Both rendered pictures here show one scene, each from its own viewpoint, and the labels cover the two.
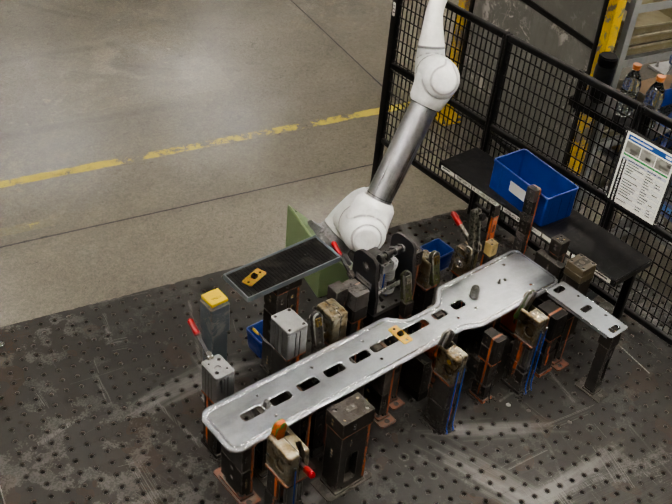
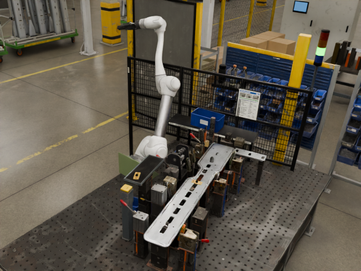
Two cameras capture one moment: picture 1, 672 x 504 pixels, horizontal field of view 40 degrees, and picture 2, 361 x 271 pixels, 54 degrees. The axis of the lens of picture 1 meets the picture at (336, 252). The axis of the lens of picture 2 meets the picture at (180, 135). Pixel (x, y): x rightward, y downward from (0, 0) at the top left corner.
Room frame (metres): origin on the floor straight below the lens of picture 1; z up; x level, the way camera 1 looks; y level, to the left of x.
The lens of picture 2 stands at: (0.21, 0.85, 2.66)
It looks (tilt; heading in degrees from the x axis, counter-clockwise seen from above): 29 degrees down; 335
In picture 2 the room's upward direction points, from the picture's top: 3 degrees clockwise
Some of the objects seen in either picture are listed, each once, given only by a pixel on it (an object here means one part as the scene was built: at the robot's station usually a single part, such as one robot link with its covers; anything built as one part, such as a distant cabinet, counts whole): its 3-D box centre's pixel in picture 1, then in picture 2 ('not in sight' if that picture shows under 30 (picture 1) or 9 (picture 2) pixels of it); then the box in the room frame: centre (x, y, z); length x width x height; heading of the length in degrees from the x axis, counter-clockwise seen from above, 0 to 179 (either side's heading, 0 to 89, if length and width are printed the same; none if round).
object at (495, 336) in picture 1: (488, 366); (225, 185); (2.26, -0.55, 0.84); 0.11 x 0.08 x 0.29; 42
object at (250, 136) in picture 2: (539, 211); (211, 128); (2.96, -0.76, 1.02); 0.90 x 0.22 x 0.03; 42
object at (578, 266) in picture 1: (570, 300); (237, 155); (2.61, -0.87, 0.88); 0.08 x 0.08 x 0.36; 42
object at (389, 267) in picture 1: (380, 301); (178, 174); (2.43, -0.17, 0.94); 0.18 x 0.13 x 0.49; 132
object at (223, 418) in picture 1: (397, 339); (196, 184); (2.19, -0.22, 1.00); 1.38 x 0.22 x 0.02; 132
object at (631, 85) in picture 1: (630, 89); (233, 75); (3.03, -0.98, 1.53); 0.06 x 0.06 x 0.20
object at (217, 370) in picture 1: (217, 407); (141, 235); (1.93, 0.31, 0.88); 0.11 x 0.10 x 0.36; 42
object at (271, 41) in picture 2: not in sight; (268, 64); (5.89, -3.64, 0.52); 1.20 x 0.80 x 1.05; 118
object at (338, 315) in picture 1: (328, 351); (169, 199); (2.21, -0.01, 0.89); 0.13 x 0.11 x 0.38; 42
